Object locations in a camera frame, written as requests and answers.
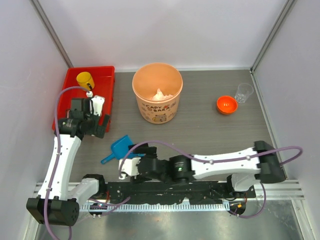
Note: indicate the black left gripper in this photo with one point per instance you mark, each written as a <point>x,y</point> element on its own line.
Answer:
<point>95,130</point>

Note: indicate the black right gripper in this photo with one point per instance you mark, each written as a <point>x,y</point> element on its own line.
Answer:
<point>151,151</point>

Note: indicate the blue plastic dustpan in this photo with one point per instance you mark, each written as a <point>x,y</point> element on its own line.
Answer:
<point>118,149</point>

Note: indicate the orange capybara bucket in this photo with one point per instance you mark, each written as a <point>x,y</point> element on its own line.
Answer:
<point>157,87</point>

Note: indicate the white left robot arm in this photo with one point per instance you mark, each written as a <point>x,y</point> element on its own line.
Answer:
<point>55,203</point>

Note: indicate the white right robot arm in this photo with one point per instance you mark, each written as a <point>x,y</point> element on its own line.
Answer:
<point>244,168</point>

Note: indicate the red plastic bin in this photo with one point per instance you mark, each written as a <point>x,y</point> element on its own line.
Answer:
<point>104,79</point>

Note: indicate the yellow cup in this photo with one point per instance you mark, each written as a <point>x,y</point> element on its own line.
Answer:
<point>85,80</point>

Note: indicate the white paper scrap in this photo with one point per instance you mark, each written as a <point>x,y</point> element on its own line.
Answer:
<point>159,96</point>

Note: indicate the orange bowl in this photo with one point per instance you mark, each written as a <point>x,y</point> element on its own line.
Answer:
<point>226,105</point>

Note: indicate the clear plastic cup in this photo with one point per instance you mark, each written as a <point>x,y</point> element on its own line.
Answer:
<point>244,91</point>

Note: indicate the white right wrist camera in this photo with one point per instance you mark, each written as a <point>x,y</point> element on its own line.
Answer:
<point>129,168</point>

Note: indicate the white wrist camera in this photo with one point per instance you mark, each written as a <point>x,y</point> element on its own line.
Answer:
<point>97,103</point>
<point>129,168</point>

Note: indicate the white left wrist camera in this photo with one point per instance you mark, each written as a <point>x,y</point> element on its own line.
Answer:
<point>97,103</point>

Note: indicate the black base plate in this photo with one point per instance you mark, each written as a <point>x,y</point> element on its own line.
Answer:
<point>153,193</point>

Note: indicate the white cable duct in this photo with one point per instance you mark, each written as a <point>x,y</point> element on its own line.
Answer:
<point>183,207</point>

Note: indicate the aluminium rail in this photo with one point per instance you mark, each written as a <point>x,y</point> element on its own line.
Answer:
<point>287,190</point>

